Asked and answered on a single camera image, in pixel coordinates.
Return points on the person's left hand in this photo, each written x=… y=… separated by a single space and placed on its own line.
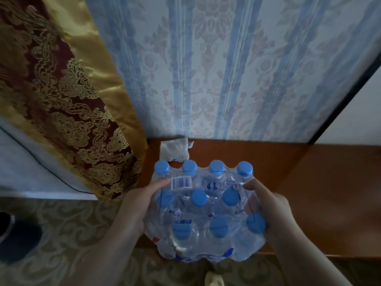
x=135 y=205

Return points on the person's right hand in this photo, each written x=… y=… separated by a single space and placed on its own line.
x=275 y=209

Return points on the person's right thumb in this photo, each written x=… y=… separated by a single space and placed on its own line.
x=255 y=189

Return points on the person's left thumb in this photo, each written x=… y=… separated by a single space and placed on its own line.
x=156 y=185

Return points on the shrink-wrapped pack of water bottles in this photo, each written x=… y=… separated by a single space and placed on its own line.
x=205 y=223

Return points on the person's left forearm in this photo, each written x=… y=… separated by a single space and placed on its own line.
x=108 y=256

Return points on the person's right forearm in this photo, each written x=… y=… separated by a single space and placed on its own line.
x=300 y=257

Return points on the torn white tissue paper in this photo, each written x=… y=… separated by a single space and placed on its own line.
x=174 y=151

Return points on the small cream object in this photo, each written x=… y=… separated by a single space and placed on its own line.
x=213 y=279

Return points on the maroon and gold patterned curtain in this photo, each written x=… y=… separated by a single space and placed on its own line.
x=71 y=95

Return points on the dark shoe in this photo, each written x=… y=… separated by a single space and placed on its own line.
x=17 y=238

